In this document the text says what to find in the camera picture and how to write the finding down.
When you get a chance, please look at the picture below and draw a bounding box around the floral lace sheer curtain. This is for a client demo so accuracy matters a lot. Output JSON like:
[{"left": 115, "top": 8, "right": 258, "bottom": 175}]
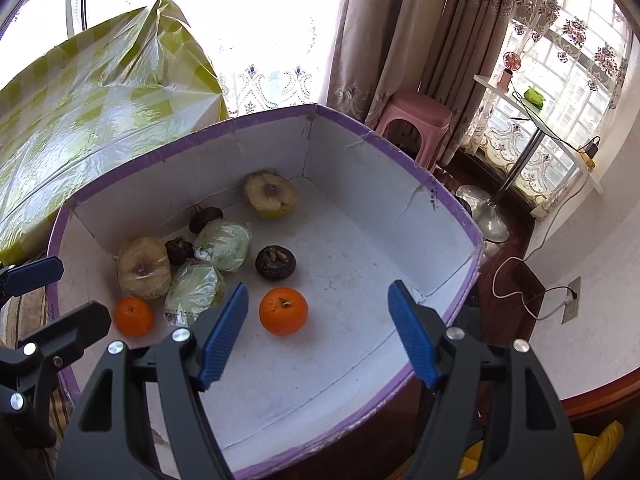
[{"left": 460, "top": 0, "right": 636, "bottom": 211}]

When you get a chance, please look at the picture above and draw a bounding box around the white embroidered sheer curtain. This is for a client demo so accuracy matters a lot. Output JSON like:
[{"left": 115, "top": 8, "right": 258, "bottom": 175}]
[{"left": 65, "top": 0, "right": 351, "bottom": 116}]

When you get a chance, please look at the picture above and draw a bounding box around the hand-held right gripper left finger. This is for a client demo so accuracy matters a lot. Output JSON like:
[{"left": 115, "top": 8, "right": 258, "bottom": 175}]
[{"left": 54, "top": 281, "right": 249, "bottom": 480}]

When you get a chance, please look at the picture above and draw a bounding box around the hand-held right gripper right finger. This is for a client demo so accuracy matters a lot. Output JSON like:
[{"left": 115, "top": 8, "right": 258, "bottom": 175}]
[{"left": 387, "top": 280, "right": 586, "bottom": 480}]

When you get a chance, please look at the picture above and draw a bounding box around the pale apple at back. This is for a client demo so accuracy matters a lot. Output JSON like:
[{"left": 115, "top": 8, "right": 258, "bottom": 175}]
[{"left": 243, "top": 170, "right": 297, "bottom": 220}]

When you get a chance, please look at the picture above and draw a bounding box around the dark brown round fruit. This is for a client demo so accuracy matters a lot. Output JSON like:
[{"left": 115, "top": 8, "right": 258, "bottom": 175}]
[
  {"left": 165, "top": 236, "right": 196, "bottom": 266},
  {"left": 255, "top": 245, "right": 298, "bottom": 282},
  {"left": 188, "top": 206, "right": 224, "bottom": 235}
]

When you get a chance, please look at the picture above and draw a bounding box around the floral taupe curtain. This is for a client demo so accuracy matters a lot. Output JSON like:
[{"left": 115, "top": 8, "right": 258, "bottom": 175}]
[{"left": 415, "top": 0, "right": 523, "bottom": 171}]

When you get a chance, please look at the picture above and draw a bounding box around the white cardboard box purple rim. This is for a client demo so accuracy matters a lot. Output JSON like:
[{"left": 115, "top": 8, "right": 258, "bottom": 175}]
[{"left": 46, "top": 103, "right": 486, "bottom": 479}]

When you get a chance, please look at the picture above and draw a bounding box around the orange mandarin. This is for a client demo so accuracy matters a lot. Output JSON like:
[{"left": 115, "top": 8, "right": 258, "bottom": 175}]
[
  {"left": 258, "top": 287, "right": 309, "bottom": 337},
  {"left": 114, "top": 296, "right": 155, "bottom": 338}
]

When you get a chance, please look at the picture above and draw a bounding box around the pink mini fan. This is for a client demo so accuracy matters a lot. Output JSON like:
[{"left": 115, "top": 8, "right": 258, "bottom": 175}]
[{"left": 496, "top": 51, "right": 522, "bottom": 92}]

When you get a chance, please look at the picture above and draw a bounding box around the yellow checked plastic tablecloth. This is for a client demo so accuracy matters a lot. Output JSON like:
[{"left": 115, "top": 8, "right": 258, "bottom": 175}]
[{"left": 0, "top": 0, "right": 231, "bottom": 266}]

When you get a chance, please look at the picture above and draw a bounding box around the plastic-wrapped apple left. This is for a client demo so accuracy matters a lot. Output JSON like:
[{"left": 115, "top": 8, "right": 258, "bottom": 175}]
[{"left": 117, "top": 236, "right": 172, "bottom": 301}]

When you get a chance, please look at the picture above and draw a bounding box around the pink plastic stool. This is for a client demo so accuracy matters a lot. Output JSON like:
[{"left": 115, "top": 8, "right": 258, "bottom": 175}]
[{"left": 375, "top": 91, "right": 453, "bottom": 168}]

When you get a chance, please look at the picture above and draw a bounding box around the white round side table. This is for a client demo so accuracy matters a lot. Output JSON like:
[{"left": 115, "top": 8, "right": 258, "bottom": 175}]
[{"left": 456, "top": 74, "right": 606, "bottom": 245}]

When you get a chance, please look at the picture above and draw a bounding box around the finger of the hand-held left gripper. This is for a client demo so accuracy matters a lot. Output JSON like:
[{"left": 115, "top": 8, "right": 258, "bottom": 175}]
[
  {"left": 0, "top": 301, "right": 112, "bottom": 453},
  {"left": 0, "top": 256, "right": 65, "bottom": 306}
]

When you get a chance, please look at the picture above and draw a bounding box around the plain taupe curtain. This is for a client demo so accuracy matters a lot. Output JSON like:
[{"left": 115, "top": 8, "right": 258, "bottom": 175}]
[{"left": 325, "top": 0, "right": 436, "bottom": 126}]

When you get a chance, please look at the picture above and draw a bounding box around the white cable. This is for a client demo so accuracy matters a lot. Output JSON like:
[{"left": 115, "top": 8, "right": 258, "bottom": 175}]
[{"left": 491, "top": 195, "right": 591, "bottom": 322}]

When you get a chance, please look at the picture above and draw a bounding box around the wall socket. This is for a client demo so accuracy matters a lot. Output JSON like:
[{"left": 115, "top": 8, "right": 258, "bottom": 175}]
[{"left": 561, "top": 276, "right": 582, "bottom": 324}]

